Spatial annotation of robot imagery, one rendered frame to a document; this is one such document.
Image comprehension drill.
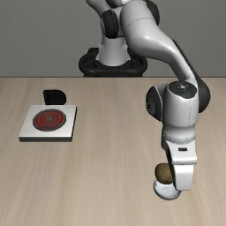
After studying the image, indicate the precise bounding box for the brown kiwi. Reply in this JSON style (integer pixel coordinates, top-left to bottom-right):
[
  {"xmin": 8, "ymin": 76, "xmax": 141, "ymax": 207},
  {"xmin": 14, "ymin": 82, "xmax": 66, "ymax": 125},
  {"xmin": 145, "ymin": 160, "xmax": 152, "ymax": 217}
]
[{"xmin": 154, "ymin": 162, "xmax": 175, "ymax": 185}]

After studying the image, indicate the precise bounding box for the white bowl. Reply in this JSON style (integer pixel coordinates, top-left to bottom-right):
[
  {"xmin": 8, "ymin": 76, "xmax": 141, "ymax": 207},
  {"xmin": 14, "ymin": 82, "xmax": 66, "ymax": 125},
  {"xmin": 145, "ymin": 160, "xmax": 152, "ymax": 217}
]
[{"xmin": 152, "ymin": 179, "xmax": 182, "ymax": 201}]

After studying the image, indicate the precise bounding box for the white stove plate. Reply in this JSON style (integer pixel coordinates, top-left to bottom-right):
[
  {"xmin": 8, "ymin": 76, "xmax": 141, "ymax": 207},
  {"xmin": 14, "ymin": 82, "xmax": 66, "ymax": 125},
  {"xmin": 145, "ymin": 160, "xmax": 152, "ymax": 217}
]
[{"xmin": 19, "ymin": 104, "xmax": 78, "ymax": 143}]

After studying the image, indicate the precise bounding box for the small black block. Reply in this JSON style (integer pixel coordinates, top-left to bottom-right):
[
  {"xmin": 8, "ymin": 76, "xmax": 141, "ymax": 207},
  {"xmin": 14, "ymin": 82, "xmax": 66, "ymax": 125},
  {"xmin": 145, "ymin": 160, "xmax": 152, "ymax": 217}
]
[{"xmin": 42, "ymin": 89, "xmax": 68, "ymax": 106}]

